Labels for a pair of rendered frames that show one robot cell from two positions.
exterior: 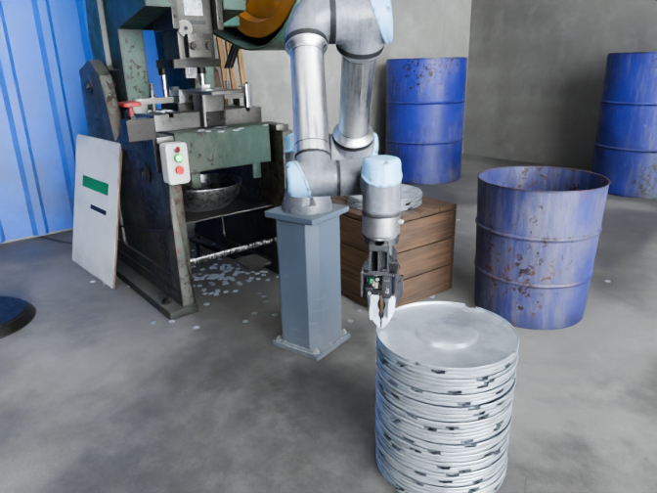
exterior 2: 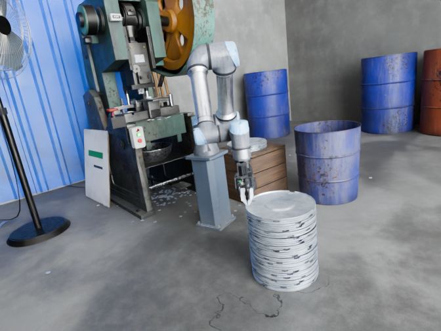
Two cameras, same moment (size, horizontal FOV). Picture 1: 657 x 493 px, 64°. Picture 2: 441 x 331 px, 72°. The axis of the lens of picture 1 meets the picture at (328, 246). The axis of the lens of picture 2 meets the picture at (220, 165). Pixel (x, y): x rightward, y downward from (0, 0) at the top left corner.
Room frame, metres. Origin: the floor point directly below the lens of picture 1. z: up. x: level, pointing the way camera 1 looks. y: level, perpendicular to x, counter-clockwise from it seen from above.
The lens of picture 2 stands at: (-0.19, -0.02, 0.86)
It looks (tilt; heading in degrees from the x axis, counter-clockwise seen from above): 16 degrees down; 0
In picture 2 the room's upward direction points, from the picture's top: 7 degrees counter-clockwise
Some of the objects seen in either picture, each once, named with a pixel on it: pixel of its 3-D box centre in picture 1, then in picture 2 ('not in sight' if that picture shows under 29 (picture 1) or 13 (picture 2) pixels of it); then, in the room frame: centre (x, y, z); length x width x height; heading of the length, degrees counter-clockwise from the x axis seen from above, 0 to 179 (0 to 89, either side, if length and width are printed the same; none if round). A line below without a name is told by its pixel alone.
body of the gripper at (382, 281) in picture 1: (380, 264); (243, 173); (0.99, -0.10, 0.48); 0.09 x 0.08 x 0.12; 168
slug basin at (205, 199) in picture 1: (201, 193); (151, 152); (2.17, 0.52, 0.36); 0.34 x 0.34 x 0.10
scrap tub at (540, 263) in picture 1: (534, 244); (327, 161); (1.77, -0.73, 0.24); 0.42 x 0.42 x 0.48
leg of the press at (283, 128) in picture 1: (239, 159); (169, 134); (2.45, 0.40, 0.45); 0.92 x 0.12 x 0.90; 39
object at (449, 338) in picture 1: (446, 332); (279, 203); (0.99, -0.24, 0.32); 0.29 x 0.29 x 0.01
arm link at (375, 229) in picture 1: (382, 225); (242, 154); (1.00, -0.11, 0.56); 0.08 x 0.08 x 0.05
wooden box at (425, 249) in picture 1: (383, 245); (249, 169); (1.99, -0.22, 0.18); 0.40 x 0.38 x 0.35; 36
